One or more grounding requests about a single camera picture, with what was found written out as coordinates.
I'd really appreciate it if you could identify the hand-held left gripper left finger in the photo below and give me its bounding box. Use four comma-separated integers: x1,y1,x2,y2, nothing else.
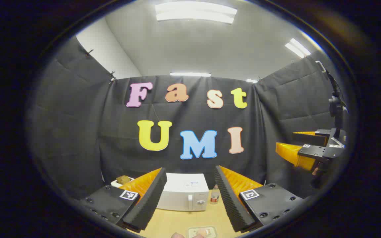
80,168,168,233

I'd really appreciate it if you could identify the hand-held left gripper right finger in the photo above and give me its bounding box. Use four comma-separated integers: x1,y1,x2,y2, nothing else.
214,165,305,233

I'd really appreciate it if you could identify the white microwave oven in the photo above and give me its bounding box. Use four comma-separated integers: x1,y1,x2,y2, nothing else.
156,173,210,212

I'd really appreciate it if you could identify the clear bottle with red label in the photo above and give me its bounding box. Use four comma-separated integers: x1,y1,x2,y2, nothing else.
210,184,221,205

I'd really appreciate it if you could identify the small white rectangular plate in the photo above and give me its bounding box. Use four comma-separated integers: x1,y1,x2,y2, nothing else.
186,226,218,238

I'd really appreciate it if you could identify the white toaster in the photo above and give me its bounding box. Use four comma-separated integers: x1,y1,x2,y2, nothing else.
110,177,135,189

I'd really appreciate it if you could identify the black backdrop cloth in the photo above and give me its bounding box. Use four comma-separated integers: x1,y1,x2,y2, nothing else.
28,36,343,205

